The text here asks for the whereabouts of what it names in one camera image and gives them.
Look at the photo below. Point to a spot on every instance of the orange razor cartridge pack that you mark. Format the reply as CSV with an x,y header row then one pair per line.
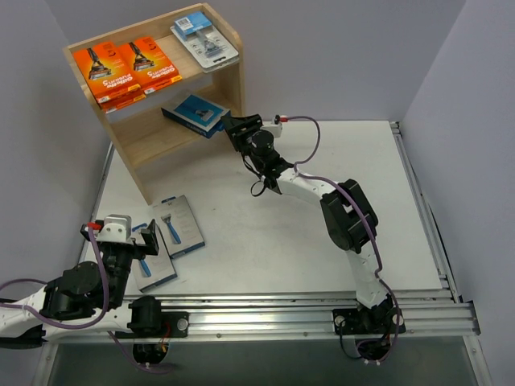
x,y
152,69

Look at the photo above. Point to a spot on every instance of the orange Gillette Fusion box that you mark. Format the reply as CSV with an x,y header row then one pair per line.
x,y
110,79

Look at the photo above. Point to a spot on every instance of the wooden two-tier shelf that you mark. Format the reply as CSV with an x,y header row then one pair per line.
x,y
145,135

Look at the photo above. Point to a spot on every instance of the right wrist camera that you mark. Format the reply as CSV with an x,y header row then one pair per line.
x,y
274,126

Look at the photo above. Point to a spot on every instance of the grey Harry's razor box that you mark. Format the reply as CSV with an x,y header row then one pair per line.
x,y
154,271
178,226

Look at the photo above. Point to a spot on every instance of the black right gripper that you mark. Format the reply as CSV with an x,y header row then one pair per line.
x,y
245,129

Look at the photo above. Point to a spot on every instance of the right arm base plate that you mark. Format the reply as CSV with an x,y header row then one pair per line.
x,y
364,321

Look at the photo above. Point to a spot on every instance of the aluminium table frame rail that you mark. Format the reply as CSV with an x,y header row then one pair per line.
x,y
268,269

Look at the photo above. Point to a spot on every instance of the Gillette blue razor blister pack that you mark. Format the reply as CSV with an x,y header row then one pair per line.
x,y
217,55

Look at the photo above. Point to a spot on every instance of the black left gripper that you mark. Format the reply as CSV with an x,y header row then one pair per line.
x,y
131,244

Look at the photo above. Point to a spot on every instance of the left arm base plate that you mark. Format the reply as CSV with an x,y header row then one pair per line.
x,y
174,325

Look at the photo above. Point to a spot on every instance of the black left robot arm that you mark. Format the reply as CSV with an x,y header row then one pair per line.
x,y
90,295

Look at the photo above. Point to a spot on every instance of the blue Harry's razor box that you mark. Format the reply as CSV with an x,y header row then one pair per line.
x,y
196,113

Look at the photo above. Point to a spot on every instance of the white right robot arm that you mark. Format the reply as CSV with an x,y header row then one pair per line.
x,y
350,220

